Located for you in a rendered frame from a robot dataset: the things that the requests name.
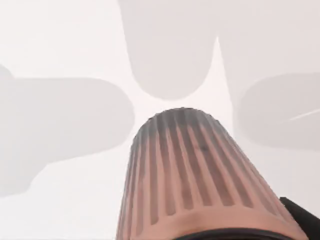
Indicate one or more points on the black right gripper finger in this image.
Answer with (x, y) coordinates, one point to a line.
(303, 220)

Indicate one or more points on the ribbed terracotta plant pot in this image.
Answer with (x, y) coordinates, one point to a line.
(190, 175)

